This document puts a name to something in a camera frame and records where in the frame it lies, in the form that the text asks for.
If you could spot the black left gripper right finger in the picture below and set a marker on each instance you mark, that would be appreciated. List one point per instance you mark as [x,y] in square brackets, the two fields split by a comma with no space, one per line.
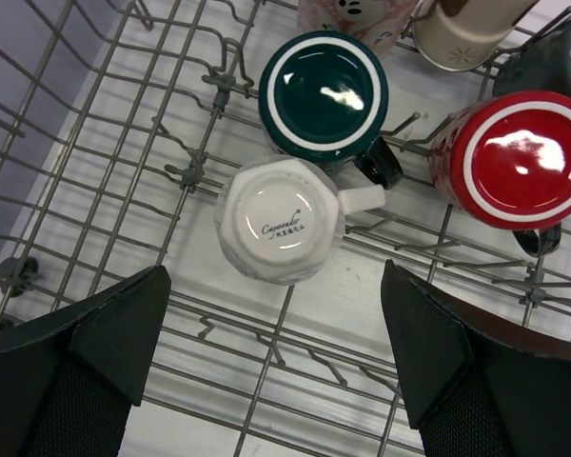
[473,383]

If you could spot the grey wire dish rack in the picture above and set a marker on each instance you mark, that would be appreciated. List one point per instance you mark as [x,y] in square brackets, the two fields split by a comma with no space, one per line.
[119,123]

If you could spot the white faceted mug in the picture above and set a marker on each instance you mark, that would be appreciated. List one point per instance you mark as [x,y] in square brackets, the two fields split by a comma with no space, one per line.
[279,219]

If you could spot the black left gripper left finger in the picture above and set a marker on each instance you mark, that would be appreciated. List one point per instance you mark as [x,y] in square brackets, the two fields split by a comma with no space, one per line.
[69,378]

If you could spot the cream ribbed cup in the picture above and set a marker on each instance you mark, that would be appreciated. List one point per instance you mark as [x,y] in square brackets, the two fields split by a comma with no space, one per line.
[461,35]

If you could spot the dark green mug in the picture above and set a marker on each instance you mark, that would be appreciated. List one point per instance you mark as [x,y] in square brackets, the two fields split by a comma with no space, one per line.
[323,97]

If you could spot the red mug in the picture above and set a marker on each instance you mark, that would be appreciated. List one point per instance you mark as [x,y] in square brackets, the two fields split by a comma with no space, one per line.
[507,163]

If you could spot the pink patterned mug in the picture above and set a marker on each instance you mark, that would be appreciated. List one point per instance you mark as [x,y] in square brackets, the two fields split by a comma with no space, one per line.
[377,24]

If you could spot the dark grey mug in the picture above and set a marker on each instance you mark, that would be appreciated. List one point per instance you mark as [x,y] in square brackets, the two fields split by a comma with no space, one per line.
[545,65]

